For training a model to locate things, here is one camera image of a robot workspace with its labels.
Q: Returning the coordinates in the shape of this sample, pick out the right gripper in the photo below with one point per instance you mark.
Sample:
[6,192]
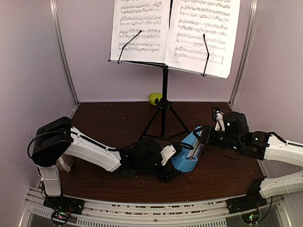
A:
[206,135]

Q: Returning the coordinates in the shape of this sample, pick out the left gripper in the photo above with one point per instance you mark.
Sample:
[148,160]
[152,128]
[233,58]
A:
[170,176]

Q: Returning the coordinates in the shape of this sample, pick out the blue metronome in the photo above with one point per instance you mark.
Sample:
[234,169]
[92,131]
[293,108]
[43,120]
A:
[186,160]

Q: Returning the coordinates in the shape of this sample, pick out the black music stand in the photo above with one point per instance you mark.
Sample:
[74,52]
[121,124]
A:
[163,104]

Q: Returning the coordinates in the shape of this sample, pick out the sheet music page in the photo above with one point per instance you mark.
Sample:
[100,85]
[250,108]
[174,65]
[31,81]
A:
[202,35]
[140,30]

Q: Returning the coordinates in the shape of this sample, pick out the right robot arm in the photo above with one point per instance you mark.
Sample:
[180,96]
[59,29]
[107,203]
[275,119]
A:
[232,133]

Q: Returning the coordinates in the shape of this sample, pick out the green bowl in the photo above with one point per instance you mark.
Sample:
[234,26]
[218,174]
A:
[154,98]

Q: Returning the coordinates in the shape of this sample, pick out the white patterned mug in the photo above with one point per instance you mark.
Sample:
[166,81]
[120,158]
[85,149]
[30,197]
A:
[65,163]

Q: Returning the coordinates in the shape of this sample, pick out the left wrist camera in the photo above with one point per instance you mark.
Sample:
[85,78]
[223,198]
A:
[166,153]

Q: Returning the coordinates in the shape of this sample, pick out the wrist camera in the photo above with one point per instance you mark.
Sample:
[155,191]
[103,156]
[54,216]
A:
[217,117]
[166,153]

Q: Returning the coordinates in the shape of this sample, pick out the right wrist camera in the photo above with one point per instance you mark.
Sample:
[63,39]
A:
[217,117]

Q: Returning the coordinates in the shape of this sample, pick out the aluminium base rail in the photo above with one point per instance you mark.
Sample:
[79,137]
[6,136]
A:
[208,213]

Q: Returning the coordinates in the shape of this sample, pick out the right aluminium corner post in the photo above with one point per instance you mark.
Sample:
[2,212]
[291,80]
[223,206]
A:
[248,43]

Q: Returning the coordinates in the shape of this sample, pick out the aluminium corner post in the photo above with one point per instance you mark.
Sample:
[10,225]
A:
[63,56]
[248,43]

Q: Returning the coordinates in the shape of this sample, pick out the left aluminium corner post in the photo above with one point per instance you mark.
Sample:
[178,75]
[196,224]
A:
[63,56]

